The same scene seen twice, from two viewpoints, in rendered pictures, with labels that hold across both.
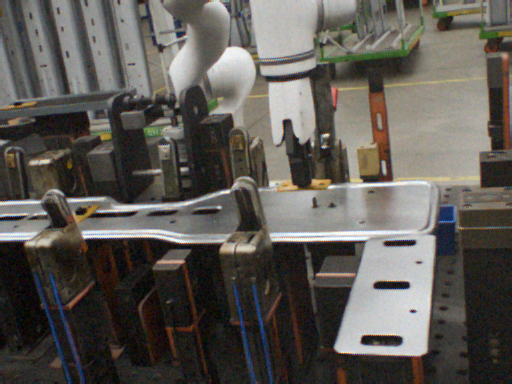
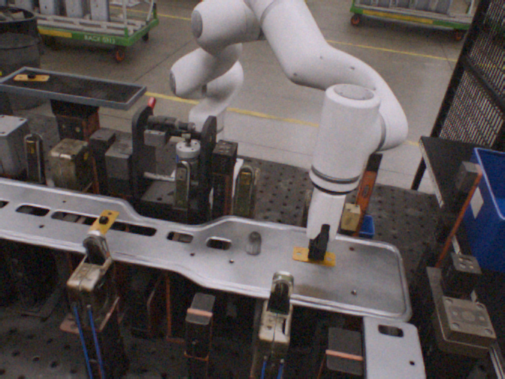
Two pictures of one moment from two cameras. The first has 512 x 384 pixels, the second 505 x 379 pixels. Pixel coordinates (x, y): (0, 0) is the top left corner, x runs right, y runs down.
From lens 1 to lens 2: 0.49 m
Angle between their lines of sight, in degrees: 19
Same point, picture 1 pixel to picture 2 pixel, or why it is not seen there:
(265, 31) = (331, 155)
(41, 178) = (60, 168)
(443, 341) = not seen: hidden behind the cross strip
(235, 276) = (267, 356)
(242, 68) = (234, 78)
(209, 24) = (228, 56)
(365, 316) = not seen: outside the picture
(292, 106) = (334, 216)
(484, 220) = (466, 339)
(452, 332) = not seen: hidden behind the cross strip
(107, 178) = (121, 177)
